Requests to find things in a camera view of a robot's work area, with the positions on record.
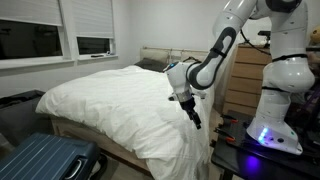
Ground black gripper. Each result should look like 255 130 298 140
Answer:
179 96 203 131

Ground white quilted duvet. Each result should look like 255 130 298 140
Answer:
35 64 215 180

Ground wooden chest of drawers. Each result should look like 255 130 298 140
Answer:
222 43 274 117

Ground dark grey pillow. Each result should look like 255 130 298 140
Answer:
134 57 171 74

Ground beige cushioned headboard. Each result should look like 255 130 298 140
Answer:
139 46 214 68

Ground black robot table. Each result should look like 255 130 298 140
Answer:
210 109 320 180

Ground small dark window pane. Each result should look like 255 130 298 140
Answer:
76 36 112 56

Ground small white window blind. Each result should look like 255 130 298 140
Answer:
71 0 115 39

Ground yellow plush toy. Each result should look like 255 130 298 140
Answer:
309 26 320 46

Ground blue hard-shell suitcase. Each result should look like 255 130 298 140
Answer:
0 133 109 180

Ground dark grey open suitcase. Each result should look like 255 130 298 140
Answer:
0 89 54 148

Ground large dark window pane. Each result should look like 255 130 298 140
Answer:
0 19 64 61

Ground large white window blind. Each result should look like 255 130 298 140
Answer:
0 0 64 27

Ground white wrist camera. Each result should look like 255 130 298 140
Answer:
167 91 208 102

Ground black clamp with orange handle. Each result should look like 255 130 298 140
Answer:
214 127 236 144
220 114 240 125

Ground light wooden bed frame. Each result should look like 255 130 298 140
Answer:
49 115 151 174

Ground black camera on stand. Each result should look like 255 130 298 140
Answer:
257 30 272 46

